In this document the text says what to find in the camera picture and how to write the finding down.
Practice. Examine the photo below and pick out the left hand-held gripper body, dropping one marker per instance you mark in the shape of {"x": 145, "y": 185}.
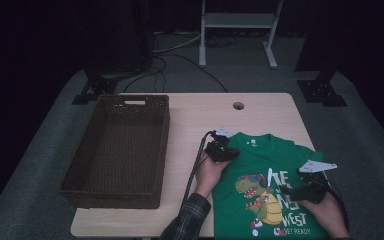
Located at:
{"x": 216, "y": 150}

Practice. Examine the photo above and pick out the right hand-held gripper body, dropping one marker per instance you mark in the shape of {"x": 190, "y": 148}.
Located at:
{"x": 313, "y": 191}

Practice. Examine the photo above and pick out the green printed t-shirt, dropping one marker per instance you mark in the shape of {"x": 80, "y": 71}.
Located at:
{"x": 273, "y": 156}

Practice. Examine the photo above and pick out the brown wicker basket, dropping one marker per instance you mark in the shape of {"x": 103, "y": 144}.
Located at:
{"x": 120, "y": 150}

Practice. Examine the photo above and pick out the black metal stand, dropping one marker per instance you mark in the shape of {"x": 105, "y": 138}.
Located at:
{"x": 96, "y": 86}
{"x": 320, "y": 91}

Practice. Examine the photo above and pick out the white metal stand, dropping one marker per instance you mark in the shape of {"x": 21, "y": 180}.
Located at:
{"x": 238, "y": 20}

